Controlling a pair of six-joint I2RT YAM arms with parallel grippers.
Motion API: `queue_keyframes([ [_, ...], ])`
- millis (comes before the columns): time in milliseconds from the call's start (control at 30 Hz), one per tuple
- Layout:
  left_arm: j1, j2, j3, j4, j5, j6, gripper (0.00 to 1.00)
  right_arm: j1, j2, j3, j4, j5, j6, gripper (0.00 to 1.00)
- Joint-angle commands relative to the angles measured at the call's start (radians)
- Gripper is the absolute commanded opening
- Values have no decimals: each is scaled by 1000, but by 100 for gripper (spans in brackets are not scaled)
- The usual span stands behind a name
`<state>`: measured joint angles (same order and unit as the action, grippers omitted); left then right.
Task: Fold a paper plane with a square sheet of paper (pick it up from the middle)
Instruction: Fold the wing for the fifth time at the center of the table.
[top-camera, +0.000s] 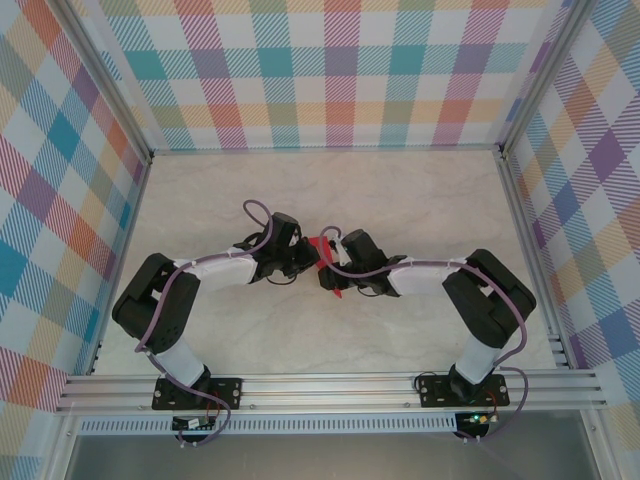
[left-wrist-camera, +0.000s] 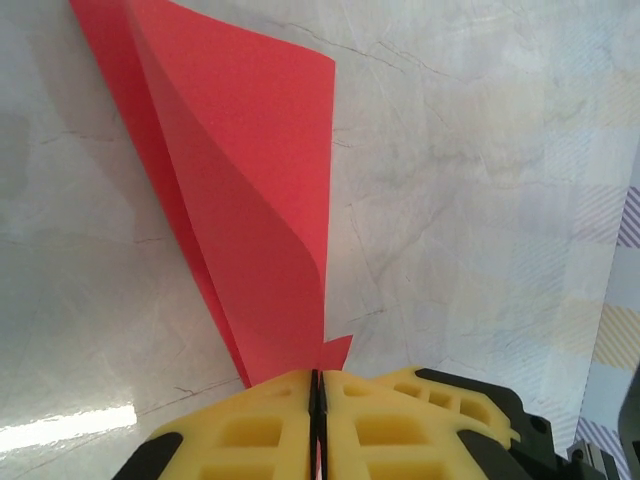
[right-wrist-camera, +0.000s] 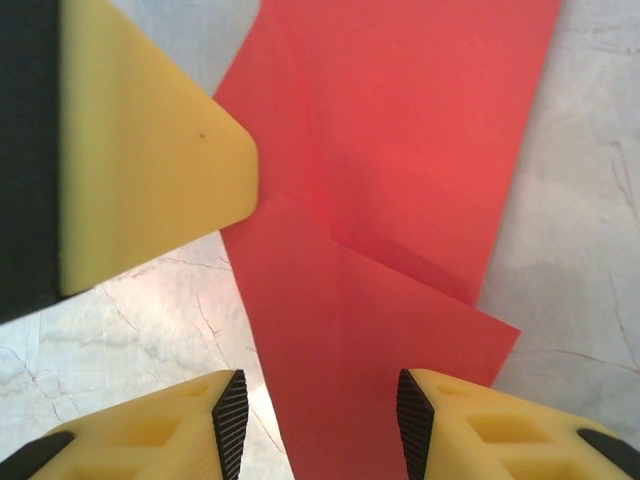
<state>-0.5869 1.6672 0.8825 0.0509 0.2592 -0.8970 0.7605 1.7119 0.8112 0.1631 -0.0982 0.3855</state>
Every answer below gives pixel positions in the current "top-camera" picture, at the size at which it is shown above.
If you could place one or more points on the red paper sheet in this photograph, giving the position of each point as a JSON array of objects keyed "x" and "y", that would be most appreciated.
[{"x": 316, "y": 243}]

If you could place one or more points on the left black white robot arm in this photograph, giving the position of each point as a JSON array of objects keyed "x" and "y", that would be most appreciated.
[{"x": 155, "y": 310}]

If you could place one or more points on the grey metal sheet panel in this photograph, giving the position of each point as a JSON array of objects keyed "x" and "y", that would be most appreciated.
[{"x": 325, "y": 457}]

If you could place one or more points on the thin aluminium wall rail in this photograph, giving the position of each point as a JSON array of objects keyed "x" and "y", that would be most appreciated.
[{"x": 325, "y": 149}]

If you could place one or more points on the right small black circuit board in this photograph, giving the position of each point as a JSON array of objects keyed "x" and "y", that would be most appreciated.
[{"x": 475, "y": 419}]

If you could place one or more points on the aluminium table side rail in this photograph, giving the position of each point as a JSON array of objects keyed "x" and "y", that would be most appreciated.
[{"x": 531, "y": 250}]

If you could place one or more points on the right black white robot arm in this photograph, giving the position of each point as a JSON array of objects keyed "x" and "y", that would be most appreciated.
[{"x": 495, "y": 300}]

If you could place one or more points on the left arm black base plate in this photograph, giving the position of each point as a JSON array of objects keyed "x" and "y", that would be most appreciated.
[{"x": 230, "y": 390}]

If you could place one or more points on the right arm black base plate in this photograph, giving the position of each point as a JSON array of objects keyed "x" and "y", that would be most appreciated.
[{"x": 435, "y": 392}]

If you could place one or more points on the small black circuit board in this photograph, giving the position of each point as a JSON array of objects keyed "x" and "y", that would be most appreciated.
[
  {"x": 475, "y": 419},
  {"x": 185, "y": 424}
]

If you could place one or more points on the long aluminium mounting rail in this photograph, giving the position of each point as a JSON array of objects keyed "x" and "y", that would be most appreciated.
[{"x": 325, "y": 392}]

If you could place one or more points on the left small black circuit board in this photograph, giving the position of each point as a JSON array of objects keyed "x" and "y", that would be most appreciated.
[{"x": 185, "y": 424}]

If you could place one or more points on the aluminium frame post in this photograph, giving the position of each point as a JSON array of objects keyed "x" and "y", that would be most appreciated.
[
  {"x": 542, "y": 70},
  {"x": 107, "y": 80}
]

